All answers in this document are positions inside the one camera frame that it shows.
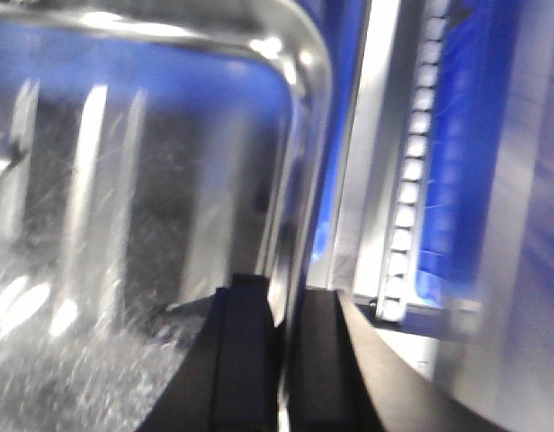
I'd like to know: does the steel divider rail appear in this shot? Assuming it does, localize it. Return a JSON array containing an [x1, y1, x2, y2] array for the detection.
[[306, 1, 402, 290]]

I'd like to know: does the silver steel tray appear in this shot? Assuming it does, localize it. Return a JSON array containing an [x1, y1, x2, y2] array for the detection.
[[0, 1, 332, 431]]

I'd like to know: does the blue bin lower right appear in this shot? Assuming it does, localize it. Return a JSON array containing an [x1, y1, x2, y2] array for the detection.
[[407, 0, 554, 316]]

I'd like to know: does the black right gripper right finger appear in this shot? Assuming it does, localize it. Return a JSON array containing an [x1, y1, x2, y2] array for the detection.
[[288, 289, 501, 431]]

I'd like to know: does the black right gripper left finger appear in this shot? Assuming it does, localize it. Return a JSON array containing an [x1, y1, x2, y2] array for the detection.
[[138, 274, 277, 431]]

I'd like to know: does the white roller track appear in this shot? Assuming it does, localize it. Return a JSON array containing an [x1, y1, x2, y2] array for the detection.
[[376, 1, 451, 324]]

